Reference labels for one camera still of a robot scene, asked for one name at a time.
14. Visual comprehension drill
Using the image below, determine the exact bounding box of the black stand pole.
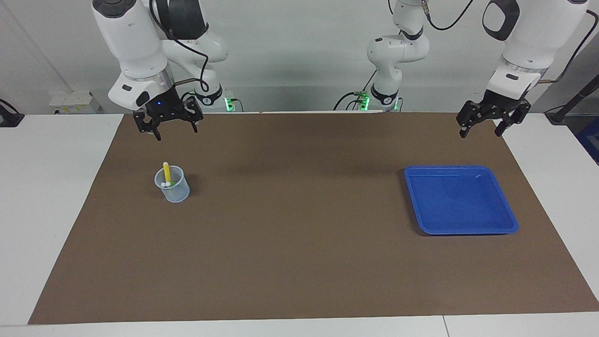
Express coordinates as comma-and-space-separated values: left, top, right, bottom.
544, 73, 599, 126

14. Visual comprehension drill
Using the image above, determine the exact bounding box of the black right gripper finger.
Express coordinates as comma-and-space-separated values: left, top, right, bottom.
133, 110, 163, 142
182, 97, 204, 134

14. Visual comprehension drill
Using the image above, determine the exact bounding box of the blue plastic tray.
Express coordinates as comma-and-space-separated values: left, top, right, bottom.
403, 165, 519, 235

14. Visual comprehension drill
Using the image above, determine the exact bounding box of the white power strip box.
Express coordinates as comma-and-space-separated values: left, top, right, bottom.
49, 91, 100, 115

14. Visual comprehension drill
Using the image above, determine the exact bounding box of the translucent plastic cup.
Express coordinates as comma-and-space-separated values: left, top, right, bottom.
154, 165, 190, 204

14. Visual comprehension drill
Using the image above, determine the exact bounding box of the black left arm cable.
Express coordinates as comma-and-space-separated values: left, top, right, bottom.
419, 0, 599, 84

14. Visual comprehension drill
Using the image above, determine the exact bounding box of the brown table mat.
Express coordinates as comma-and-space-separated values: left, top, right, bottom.
27, 111, 599, 325

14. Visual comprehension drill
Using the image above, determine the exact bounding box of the black base cable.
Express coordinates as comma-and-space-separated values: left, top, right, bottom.
333, 69, 377, 112

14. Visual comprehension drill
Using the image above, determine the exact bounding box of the black clamp bracket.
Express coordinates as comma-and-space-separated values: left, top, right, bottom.
0, 98, 25, 128

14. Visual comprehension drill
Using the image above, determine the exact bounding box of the blue crate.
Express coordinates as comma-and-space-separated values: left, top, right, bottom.
575, 117, 599, 165

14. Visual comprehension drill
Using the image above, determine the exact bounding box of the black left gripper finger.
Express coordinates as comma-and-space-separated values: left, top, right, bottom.
456, 100, 485, 139
495, 103, 532, 138

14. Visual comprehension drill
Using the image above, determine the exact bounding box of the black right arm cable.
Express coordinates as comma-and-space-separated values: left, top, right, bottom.
149, 0, 210, 93

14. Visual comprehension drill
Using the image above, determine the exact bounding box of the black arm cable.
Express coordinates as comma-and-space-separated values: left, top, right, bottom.
149, 0, 210, 93
419, 0, 599, 84

